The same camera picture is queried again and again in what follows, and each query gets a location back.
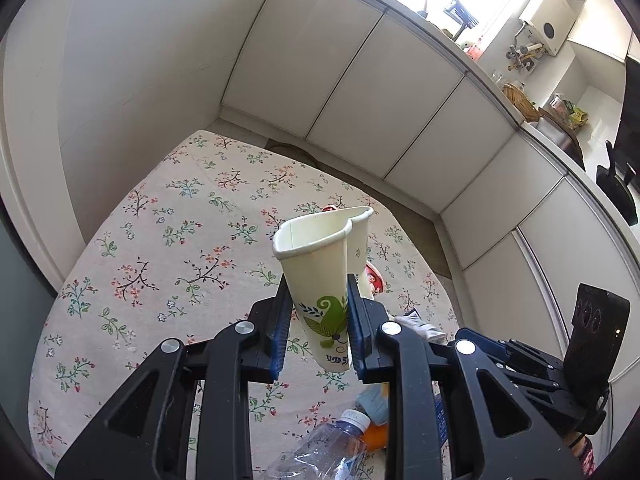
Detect metal pipes and valves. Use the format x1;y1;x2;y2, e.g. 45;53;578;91
506;25;545;73

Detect black frying pan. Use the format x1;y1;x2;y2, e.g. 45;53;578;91
595;139;640;227

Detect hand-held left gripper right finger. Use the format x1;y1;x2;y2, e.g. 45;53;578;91
346;272;586;480

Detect yellow green packet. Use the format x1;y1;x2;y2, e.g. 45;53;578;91
561;99;590;127

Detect wicker basket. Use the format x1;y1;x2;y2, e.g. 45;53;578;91
502;82;540;122

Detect clear plastic bottle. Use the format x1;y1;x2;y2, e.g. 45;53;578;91
264;408;374;480

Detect white wall cabinet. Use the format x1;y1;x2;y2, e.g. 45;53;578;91
567;0;637;65

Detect squashed paper cup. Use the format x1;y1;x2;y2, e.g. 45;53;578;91
272;206;375;373

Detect white water heater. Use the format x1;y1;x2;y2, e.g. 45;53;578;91
520;0;584;56

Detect person's right forearm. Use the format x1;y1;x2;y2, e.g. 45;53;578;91
564;432;599;480

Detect white paper towel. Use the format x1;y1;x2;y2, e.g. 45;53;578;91
394;309;447;345

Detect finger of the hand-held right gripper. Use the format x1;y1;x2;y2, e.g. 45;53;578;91
515;385;608;437
454;328;568;392

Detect floral tablecloth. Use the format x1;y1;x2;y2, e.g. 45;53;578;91
29;130;461;480

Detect black rack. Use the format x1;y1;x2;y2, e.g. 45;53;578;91
442;0;479;41

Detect white kitchen base cabinet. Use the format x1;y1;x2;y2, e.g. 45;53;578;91
220;0;640;391

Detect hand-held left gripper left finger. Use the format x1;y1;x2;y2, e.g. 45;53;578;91
54;274;296;480

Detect blue and white box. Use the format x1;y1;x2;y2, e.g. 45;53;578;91
434;394;450;447

